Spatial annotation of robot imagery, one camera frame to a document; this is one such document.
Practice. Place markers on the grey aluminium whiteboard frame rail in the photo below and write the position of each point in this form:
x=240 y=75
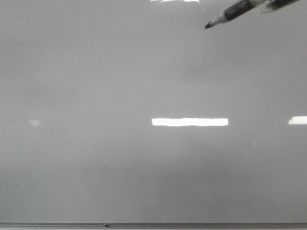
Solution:
x=153 y=225

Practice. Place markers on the white glossy whiteboard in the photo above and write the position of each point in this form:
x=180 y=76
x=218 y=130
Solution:
x=131 y=111

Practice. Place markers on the black whiteboard marker pen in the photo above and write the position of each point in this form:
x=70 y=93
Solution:
x=243 y=6

